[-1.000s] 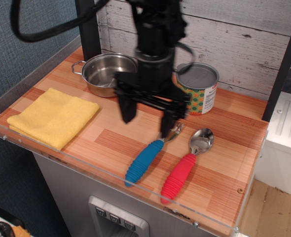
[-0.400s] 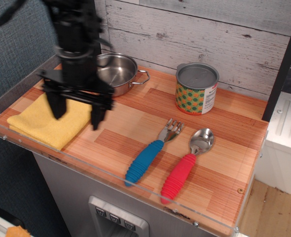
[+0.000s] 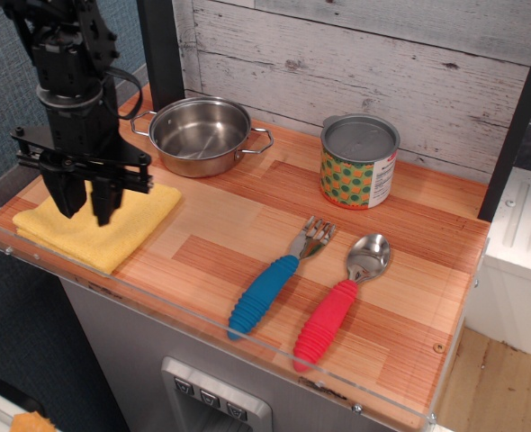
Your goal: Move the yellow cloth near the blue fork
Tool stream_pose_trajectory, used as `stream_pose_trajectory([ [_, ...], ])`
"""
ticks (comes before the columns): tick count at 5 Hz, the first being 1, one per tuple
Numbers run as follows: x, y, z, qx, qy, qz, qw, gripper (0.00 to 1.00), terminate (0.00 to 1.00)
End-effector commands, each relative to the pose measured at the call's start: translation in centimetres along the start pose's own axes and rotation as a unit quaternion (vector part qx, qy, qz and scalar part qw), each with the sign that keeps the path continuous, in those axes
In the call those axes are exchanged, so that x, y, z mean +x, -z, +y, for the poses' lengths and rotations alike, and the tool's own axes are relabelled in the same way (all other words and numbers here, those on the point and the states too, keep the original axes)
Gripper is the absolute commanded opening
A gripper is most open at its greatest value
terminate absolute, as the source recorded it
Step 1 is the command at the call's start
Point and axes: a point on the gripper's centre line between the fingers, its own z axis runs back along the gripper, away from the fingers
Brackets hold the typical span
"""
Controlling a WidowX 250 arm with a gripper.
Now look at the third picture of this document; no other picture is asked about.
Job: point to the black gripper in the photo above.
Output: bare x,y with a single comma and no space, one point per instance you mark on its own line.
82,142

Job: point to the yellow towel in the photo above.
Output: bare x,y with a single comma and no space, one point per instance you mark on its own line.
82,239

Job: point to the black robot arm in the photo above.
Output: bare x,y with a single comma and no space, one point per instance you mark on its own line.
72,51

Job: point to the stainless steel pot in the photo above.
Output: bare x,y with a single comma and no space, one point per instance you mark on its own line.
202,136

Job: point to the clear acrylic table guard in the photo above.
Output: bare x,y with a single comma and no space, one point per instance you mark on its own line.
390,357

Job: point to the silver toy fridge cabinet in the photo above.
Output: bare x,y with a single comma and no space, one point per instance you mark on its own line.
130,346

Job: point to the dispenser button panel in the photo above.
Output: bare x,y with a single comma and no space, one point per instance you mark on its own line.
201,402

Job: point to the orange cloth at corner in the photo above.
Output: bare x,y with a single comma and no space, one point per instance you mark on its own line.
31,422

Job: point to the patterned toy can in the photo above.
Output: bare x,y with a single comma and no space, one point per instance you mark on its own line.
358,158

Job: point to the white plastic appliance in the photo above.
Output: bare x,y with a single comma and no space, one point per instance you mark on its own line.
499,303

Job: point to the blue handled fork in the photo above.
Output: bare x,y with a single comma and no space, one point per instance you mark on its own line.
256,300

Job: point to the red handled spoon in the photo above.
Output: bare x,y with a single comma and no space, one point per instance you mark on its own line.
367,259

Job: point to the black right frame post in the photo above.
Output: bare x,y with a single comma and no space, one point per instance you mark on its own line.
508,153

